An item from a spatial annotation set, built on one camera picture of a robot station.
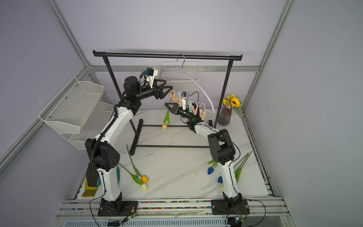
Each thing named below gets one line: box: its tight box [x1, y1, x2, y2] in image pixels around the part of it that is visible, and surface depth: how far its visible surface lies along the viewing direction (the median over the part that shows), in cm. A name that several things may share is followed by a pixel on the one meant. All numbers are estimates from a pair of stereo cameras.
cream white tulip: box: [118, 162, 149, 192], surface depth 83 cm
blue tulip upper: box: [207, 159, 218, 175], surface depth 87 cm
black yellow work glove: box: [81, 161, 99, 198], surface depth 82 cm
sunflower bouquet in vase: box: [217, 94, 243, 127], surface depth 92 cm
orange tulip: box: [125, 143, 149, 184], surface depth 84 cm
